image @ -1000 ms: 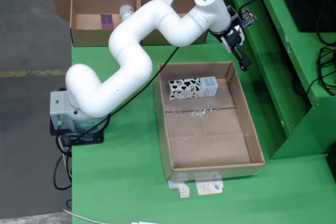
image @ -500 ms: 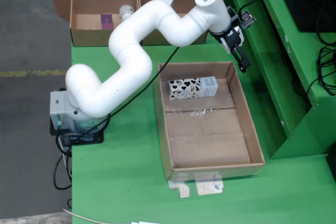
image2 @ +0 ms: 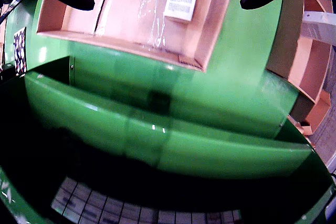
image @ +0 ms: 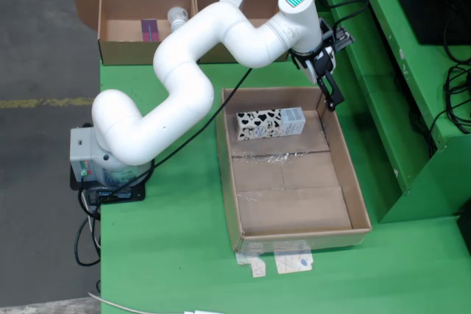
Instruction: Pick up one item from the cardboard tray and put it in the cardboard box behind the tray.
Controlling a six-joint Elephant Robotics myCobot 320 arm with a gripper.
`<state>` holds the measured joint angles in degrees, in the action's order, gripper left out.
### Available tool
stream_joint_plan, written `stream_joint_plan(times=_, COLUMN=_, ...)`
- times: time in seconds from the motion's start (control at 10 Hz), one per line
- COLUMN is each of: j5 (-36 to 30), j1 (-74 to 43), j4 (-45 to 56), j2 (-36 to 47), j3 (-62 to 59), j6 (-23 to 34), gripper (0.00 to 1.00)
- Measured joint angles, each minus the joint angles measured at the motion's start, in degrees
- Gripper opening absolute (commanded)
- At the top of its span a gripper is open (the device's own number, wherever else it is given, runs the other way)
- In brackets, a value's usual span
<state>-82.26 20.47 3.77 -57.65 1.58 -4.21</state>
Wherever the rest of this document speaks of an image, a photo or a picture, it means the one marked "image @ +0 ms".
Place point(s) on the purple flat box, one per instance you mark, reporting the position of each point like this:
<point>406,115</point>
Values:
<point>150,30</point>

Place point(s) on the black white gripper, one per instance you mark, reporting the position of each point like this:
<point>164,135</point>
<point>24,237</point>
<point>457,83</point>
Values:
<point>316,62</point>

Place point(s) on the flattened printed paper carton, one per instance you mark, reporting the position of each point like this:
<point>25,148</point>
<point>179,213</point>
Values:
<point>290,262</point>

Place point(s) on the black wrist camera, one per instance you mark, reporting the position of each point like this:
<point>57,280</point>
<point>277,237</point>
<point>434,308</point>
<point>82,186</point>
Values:
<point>344,38</point>

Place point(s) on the shallow cardboard tray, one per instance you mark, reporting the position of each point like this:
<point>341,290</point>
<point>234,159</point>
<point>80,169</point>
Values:
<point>294,200</point>

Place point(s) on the small white object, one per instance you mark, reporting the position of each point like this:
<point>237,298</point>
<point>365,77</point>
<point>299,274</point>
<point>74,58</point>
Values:
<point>206,312</point>

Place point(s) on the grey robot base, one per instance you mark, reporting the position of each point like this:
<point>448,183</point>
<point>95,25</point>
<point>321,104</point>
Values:
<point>82,152</point>

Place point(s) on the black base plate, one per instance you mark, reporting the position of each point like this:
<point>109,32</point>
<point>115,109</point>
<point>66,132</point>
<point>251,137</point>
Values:
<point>136,195</point>

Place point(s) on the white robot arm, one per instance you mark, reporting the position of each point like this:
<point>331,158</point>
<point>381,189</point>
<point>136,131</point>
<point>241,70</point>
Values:
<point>184,71</point>

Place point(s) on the white plastic bottle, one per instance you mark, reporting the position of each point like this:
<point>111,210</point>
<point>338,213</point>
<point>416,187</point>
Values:
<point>178,16</point>

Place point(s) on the cow print carton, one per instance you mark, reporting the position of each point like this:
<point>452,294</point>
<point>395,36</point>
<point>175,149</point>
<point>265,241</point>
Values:
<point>265,124</point>

